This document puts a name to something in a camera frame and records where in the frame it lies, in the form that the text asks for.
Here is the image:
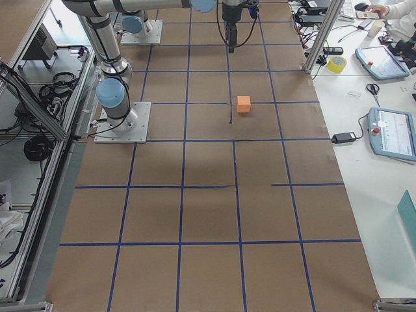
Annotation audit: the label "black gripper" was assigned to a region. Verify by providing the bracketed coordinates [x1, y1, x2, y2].
[222, 0, 257, 53]

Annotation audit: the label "orange foam cube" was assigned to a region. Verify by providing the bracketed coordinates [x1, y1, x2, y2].
[236, 96, 252, 114]

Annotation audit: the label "person's hand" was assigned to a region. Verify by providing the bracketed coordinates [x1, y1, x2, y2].
[366, 5, 390, 19]

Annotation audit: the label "black remote handset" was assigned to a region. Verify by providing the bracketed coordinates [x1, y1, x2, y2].
[322, 47, 344, 55]

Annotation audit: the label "yellow tape roll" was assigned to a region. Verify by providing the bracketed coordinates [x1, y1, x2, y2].
[327, 56, 347, 73]

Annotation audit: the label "paper cup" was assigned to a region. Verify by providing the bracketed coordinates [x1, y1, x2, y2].
[367, 20, 384, 38]

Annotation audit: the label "far teach pendant tablet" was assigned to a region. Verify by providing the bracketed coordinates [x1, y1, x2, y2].
[355, 45, 410, 80]

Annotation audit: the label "teach pendant tablet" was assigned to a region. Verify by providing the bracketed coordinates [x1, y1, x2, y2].
[367, 107, 415, 161]
[355, 45, 410, 80]

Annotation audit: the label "black power adapter brick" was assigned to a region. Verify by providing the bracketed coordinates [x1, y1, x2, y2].
[331, 132, 357, 144]

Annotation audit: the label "brown paper table mat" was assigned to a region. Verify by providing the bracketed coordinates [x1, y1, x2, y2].
[46, 1, 378, 311]

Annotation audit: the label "near teach pendant tablet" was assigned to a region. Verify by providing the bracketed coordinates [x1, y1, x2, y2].
[367, 107, 415, 161]

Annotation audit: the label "aluminium frame post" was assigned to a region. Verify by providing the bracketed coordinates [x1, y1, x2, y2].
[304, 0, 344, 74]

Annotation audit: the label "black handled scissors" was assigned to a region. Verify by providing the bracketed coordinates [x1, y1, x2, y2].
[366, 83, 380, 107]

